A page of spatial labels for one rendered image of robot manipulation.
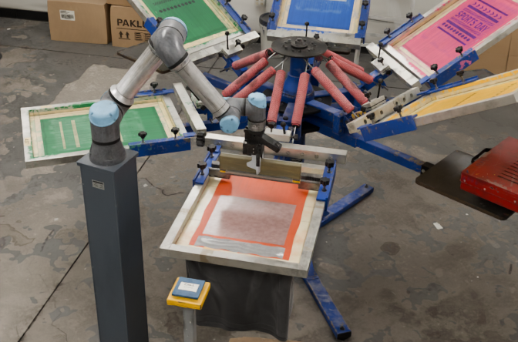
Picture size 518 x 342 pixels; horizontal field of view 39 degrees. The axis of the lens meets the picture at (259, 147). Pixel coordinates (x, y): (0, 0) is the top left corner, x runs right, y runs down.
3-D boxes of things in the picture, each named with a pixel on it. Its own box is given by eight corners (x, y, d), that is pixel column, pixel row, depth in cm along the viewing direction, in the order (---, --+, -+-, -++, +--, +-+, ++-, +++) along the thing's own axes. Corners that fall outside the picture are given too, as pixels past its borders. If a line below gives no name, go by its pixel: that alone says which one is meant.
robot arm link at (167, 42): (164, 31, 272) (247, 125, 289) (169, 21, 281) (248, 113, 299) (141, 48, 276) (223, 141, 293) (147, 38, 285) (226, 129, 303)
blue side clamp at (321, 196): (326, 211, 320) (327, 198, 316) (315, 209, 321) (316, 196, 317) (335, 176, 345) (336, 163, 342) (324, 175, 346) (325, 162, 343)
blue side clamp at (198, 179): (203, 194, 330) (203, 181, 326) (193, 192, 331) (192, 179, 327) (220, 161, 355) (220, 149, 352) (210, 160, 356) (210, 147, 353)
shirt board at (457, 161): (540, 197, 347) (544, 182, 343) (501, 233, 320) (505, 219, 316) (317, 108, 424) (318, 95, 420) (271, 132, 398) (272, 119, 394)
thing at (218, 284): (288, 343, 308) (293, 263, 287) (185, 326, 316) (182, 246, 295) (290, 339, 311) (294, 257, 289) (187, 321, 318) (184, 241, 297)
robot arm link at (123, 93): (88, 116, 304) (164, 20, 281) (97, 101, 317) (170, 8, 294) (112, 133, 307) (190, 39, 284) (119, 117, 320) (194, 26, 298)
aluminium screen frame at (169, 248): (307, 278, 278) (307, 270, 276) (159, 255, 289) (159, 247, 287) (333, 173, 345) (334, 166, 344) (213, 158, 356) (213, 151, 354)
